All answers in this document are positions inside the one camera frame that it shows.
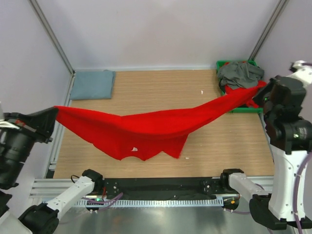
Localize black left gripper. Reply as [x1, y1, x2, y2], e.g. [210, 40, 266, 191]
[0, 105, 60, 184]

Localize red t shirt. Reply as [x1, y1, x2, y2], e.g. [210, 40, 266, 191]
[56, 85, 263, 161]

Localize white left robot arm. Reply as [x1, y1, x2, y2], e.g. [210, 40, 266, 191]
[0, 107, 103, 234]

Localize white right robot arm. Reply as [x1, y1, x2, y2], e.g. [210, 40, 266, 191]
[219, 76, 312, 233]

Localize red t shirts in bin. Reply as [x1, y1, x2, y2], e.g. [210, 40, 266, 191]
[224, 80, 267, 108]

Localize green plastic bin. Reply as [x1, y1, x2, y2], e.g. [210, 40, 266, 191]
[216, 60, 264, 114]

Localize grey t shirt in bin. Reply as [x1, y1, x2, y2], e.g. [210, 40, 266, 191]
[217, 61, 265, 89]

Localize folded blue t shirt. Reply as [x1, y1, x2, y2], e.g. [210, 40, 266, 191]
[70, 70, 116, 100]

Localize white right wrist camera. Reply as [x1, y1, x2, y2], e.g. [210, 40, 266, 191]
[288, 60, 312, 88]

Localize slotted cable duct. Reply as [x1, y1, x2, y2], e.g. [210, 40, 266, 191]
[75, 197, 224, 208]

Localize aluminium corner post right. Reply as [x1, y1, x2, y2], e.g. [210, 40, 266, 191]
[248, 0, 290, 60]

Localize aluminium corner post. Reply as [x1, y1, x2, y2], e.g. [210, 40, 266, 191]
[28, 0, 75, 76]
[248, 0, 290, 60]

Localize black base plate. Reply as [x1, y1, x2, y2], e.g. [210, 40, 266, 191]
[104, 177, 238, 201]

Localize aluminium corner post left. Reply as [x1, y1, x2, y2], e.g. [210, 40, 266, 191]
[28, 0, 75, 76]

